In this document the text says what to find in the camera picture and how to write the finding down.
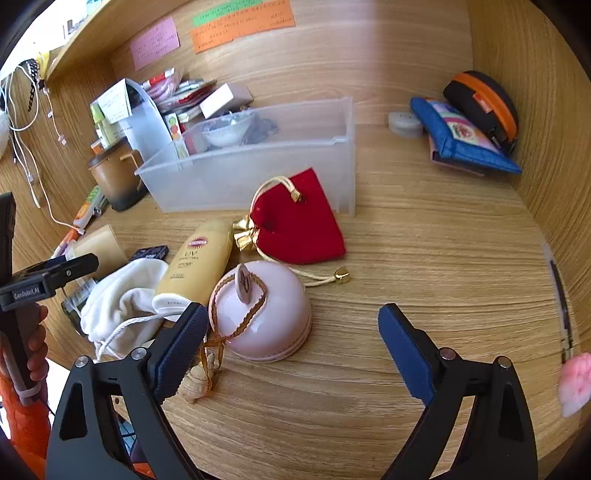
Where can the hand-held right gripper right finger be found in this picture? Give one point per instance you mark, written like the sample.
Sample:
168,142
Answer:
406,350

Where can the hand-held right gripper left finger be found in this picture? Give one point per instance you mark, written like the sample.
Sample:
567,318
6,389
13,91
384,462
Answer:
182,350

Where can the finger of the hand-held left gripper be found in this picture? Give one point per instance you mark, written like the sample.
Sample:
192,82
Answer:
76,270

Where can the yellow sunscreen bottle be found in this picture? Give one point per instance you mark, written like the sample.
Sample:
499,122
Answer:
198,263

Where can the pink round case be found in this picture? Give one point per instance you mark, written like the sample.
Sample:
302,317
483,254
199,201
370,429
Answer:
277,314

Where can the clear plastic storage box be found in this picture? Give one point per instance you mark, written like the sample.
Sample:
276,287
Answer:
258,170

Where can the person's left forearm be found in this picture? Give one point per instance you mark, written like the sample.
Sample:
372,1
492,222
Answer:
23,424

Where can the wooden desktop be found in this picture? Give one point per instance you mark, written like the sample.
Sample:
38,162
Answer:
438,258

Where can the person's left hand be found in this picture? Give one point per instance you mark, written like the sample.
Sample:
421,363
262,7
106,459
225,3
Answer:
39,337

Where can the orange capped pen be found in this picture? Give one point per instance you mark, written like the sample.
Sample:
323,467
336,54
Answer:
64,242

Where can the beige flat box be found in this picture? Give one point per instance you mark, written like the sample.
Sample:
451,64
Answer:
99,247

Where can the small dark box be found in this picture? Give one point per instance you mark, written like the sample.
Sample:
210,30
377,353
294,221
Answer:
150,253

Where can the green spray bottle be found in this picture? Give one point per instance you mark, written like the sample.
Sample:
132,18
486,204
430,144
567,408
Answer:
99,127

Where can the red velvet pouch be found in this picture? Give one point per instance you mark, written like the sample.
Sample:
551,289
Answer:
295,226

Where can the white carton coloured dots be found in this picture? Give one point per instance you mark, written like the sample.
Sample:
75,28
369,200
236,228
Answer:
178,134

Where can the white paper receipt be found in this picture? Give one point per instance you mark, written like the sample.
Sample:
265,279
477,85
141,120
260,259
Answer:
113,104

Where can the pink plush toy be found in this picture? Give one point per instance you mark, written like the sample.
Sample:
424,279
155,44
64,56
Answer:
575,383

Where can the glass bowl of beads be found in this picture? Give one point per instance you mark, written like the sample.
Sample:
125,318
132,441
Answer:
226,131

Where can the red white tube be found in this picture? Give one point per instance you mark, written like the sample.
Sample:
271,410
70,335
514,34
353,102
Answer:
157,82

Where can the stack of notebooks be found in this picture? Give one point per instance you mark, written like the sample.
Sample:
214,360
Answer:
194,94

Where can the blue patterned pouch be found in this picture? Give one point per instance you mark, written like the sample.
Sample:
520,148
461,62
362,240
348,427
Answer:
443,134

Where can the small white box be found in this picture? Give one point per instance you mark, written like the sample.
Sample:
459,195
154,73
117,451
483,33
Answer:
217,99

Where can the round white container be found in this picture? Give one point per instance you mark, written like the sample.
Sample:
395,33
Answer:
404,123

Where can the wooden shelf board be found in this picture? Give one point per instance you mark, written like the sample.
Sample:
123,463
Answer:
92,41

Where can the pink paper note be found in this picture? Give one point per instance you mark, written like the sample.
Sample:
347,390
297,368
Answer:
154,44

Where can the black orange zipper case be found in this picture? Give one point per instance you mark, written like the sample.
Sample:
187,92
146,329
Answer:
466,104

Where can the orange paper note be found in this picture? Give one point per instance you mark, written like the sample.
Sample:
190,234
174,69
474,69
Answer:
217,39

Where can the green paper note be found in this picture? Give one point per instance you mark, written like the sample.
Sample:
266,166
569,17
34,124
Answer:
231,14

